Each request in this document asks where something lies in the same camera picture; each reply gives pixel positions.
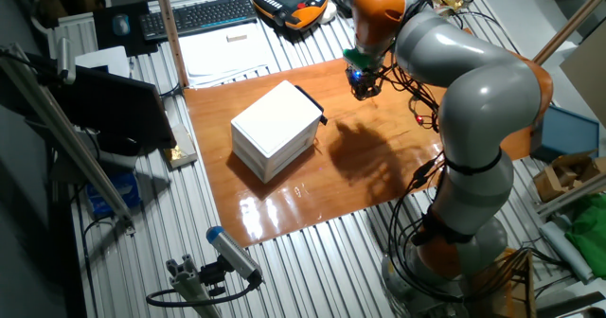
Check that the long aluminium strut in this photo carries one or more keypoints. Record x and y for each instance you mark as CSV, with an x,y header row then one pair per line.
x,y
71,143

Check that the green cloth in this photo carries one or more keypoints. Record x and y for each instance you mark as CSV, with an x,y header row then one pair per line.
x,y
589,233

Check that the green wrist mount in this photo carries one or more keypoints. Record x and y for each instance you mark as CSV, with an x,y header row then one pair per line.
x,y
360,60

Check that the black mouse pad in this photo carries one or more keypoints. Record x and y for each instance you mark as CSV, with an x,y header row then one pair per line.
x,y
104,41

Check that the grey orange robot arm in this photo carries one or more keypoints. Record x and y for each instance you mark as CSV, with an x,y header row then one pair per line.
x,y
483,100

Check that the open cardboard box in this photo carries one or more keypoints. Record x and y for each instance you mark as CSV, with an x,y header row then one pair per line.
x,y
563,176

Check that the black monitor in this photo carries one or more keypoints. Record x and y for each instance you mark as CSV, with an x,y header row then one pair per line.
x,y
113,110

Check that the white flat box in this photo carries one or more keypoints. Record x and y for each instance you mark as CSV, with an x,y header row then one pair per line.
x,y
101,60

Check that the black computer keyboard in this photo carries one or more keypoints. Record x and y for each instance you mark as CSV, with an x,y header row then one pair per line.
x,y
199,17

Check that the grey camera with blue end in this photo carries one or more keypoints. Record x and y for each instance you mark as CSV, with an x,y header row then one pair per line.
x,y
232,252

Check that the small gold box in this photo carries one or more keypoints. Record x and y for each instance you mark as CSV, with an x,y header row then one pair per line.
x,y
182,147

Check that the yellow foil bag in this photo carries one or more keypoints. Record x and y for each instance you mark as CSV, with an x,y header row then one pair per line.
x,y
447,1

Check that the brown wooden board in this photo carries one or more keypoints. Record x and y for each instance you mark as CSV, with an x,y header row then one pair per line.
x,y
293,199

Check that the small wooden block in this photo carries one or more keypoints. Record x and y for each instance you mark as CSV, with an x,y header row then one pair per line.
x,y
237,38

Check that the silver camera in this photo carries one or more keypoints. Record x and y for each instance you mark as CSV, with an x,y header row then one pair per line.
x,y
65,60

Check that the white round object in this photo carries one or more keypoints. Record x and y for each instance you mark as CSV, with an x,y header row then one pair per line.
x,y
327,12

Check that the blue box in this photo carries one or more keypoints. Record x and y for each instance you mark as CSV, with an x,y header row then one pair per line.
x,y
568,136

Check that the grey computer mouse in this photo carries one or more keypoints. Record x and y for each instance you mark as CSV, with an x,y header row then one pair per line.
x,y
121,24

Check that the wooden frame post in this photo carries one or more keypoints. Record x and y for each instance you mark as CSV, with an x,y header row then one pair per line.
x,y
170,34
568,27

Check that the white roll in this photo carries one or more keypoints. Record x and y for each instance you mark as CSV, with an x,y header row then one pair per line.
x,y
565,252

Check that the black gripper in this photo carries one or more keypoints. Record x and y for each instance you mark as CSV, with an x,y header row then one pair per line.
x,y
363,76

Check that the white paper stack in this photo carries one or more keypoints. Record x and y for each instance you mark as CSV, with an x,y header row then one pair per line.
x,y
222,58

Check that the blue packet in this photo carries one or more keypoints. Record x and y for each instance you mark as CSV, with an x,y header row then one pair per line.
x,y
113,195

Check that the wooden crate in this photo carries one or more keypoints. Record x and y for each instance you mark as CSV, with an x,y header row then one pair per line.
x,y
506,285

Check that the aluminium bar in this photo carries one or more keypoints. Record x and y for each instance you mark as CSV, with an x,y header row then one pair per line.
x,y
573,195

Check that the white drawer cabinet frame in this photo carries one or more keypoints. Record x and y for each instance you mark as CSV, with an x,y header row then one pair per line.
x,y
274,124

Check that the aluminium profile mount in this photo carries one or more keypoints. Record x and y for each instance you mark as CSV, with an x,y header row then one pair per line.
x,y
189,285

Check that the brown cardboard sheet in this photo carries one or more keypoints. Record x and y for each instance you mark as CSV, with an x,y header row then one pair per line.
x,y
589,81

